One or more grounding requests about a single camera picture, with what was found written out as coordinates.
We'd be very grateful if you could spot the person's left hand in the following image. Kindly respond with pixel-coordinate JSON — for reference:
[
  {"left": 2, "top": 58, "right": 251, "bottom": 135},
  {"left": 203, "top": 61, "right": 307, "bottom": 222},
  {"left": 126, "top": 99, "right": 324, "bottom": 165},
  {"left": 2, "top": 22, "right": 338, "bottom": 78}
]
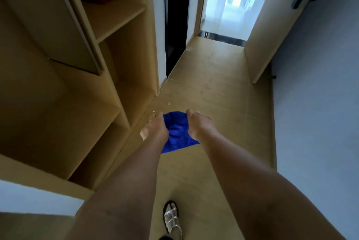
[{"left": 140, "top": 111, "right": 170, "bottom": 144}]

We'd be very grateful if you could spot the person's right hand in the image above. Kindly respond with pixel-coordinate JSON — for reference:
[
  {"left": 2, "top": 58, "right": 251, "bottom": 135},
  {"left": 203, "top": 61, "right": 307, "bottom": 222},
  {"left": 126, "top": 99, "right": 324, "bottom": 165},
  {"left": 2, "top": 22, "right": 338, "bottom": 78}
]
[{"left": 186, "top": 109, "right": 217, "bottom": 142}]

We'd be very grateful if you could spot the blue microfibre cloth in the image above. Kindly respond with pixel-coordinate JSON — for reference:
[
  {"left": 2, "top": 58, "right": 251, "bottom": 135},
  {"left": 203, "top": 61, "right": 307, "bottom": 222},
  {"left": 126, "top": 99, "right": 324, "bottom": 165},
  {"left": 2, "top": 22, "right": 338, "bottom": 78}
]
[{"left": 161, "top": 111, "right": 200, "bottom": 154}]

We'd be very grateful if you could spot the light wooden wardrobe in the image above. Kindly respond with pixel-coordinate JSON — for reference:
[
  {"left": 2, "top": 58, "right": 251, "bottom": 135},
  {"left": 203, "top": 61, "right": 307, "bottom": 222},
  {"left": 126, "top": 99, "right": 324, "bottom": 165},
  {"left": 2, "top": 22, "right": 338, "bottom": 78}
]
[{"left": 0, "top": 0, "right": 161, "bottom": 201}]

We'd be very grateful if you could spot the person's right forearm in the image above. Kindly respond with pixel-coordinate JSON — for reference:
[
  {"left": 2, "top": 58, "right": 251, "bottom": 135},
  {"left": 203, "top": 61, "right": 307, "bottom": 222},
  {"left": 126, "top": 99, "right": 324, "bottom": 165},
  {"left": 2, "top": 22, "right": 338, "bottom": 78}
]
[{"left": 197, "top": 129, "right": 347, "bottom": 240}]

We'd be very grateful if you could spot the person's left forearm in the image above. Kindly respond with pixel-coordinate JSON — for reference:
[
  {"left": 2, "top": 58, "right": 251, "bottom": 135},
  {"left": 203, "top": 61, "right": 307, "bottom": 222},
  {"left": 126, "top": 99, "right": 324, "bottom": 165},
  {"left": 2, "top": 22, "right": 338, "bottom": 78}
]
[{"left": 66, "top": 134, "right": 169, "bottom": 240}]

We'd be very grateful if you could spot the light wooden room door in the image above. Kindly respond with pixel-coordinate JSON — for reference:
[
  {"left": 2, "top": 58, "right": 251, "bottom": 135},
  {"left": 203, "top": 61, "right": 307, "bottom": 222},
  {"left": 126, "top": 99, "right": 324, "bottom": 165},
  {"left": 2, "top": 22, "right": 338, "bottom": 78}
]
[{"left": 244, "top": 0, "right": 330, "bottom": 84}]

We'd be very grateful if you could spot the silver strap sandal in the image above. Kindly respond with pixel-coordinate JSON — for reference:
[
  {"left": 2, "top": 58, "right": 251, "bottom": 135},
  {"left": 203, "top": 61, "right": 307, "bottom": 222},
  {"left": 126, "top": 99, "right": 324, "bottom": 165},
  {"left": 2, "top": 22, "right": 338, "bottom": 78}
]
[{"left": 162, "top": 200, "right": 183, "bottom": 240}]

